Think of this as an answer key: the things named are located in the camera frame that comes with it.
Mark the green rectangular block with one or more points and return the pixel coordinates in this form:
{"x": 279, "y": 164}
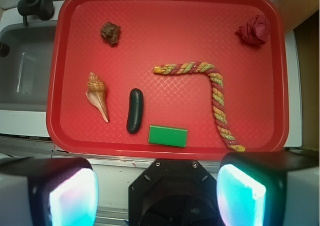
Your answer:
{"x": 168, "y": 136}

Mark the dark green pickle toy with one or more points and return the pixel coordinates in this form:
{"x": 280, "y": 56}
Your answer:
{"x": 135, "y": 111}

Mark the brown rock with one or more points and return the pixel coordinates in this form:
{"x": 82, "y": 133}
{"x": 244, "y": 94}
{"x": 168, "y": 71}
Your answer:
{"x": 110, "y": 32}

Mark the crumpled red cloth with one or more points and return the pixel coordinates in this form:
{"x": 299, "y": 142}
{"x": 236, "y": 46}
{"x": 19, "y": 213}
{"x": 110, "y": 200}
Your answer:
{"x": 256, "y": 30}

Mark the black faucet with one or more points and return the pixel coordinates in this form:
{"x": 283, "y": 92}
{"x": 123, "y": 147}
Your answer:
{"x": 43, "y": 9}

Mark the red plastic tray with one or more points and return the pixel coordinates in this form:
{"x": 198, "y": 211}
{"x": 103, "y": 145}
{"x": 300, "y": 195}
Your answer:
{"x": 157, "y": 32}

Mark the grey sink basin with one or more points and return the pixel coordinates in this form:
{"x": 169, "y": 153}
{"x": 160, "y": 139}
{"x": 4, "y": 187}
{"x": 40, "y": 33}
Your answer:
{"x": 25, "y": 71}

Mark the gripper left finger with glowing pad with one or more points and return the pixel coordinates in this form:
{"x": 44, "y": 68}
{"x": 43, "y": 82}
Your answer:
{"x": 48, "y": 191}

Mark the tan spiral seashell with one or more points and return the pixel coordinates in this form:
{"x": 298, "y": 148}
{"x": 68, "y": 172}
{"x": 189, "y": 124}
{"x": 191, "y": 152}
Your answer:
{"x": 96, "y": 94}

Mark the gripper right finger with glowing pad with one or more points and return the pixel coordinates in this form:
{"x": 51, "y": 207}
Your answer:
{"x": 269, "y": 188}

